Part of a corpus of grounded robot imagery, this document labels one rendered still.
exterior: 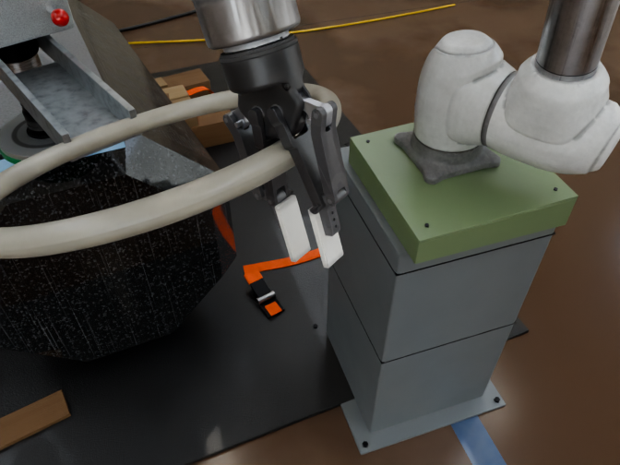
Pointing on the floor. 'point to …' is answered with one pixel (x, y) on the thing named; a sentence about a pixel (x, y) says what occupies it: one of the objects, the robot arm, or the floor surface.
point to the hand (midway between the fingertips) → (309, 232)
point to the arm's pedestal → (419, 323)
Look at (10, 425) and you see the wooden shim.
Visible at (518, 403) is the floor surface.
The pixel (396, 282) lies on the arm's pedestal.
